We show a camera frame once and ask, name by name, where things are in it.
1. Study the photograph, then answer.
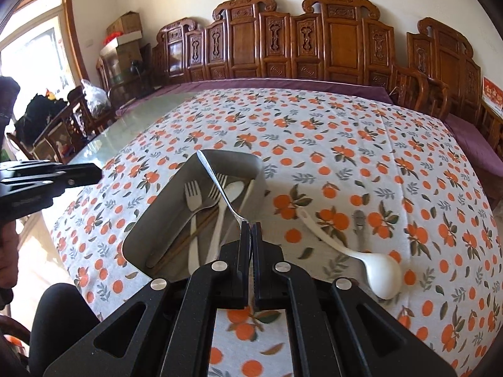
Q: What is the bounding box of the cardboard box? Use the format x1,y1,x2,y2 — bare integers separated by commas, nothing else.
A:
106,12,143,37

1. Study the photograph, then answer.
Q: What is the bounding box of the white plastic spoon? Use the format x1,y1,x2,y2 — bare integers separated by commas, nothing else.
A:
205,183,245,265

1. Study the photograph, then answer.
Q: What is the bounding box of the white plastic fork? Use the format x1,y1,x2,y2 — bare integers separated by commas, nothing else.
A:
184,181,203,277

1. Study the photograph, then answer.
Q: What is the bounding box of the carved wooden seat back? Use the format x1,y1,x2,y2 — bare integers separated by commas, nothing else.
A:
204,0,293,81
406,17,483,120
151,18,207,87
291,0,397,87

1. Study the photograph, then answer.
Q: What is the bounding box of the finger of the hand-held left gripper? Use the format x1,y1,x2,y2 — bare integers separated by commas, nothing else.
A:
0,183,68,199
0,161,103,185

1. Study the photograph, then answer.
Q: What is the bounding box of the wooden dining chair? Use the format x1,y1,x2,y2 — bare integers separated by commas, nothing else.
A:
33,94,116,163

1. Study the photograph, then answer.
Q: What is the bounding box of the dark cloth pile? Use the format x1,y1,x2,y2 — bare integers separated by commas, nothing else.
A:
16,92,69,144

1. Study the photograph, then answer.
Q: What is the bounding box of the person's black clothing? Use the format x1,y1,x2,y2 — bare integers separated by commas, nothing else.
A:
29,283,103,366

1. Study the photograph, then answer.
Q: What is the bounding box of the white and red box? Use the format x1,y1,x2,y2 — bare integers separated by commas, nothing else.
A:
100,31,142,48

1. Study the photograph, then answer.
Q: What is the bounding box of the rectangular metal tray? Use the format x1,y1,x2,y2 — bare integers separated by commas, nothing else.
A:
122,149,266,283

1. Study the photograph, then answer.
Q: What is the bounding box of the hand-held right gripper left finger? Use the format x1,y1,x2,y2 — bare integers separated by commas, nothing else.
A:
43,221,252,377

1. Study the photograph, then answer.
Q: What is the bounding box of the wooden chopstick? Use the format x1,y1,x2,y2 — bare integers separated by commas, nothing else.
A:
155,210,223,276
151,206,221,272
146,178,253,268

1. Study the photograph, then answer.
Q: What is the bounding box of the round-back wooden armchair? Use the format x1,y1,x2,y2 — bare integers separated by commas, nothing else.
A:
426,75,452,122
389,64,430,115

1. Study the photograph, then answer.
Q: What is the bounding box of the metal spoon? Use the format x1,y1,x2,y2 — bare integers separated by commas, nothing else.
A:
196,149,250,224

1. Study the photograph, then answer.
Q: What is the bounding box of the grey metal utensil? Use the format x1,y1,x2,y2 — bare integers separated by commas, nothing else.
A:
351,209,369,253

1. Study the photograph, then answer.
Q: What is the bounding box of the person's left hand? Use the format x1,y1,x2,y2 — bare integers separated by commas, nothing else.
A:
0,224,19,299

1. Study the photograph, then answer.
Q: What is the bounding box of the wooden side table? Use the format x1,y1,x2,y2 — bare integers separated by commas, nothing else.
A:
481,102,503,154

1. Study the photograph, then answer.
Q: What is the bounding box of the dark wooden cabinet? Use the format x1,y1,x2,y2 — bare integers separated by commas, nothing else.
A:
96,43,154,99

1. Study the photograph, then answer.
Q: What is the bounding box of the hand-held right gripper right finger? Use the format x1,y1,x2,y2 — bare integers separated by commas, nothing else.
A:
252,222,458,377

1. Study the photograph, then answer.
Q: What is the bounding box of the clear plastic bag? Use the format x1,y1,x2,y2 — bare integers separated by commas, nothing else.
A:
80,79,111,117

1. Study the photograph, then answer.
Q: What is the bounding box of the white plastic ladle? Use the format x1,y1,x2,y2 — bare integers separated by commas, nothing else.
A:
297,208,402,300

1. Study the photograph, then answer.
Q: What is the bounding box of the wooden framed window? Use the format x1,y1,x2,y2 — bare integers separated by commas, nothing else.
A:
0,0,89,87

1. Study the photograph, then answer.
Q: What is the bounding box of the orange-print white tablecloth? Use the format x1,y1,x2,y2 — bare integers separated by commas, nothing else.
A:
43,86,500,377

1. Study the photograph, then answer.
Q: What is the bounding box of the metal fork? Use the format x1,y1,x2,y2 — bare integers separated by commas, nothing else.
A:
194,173,229,215

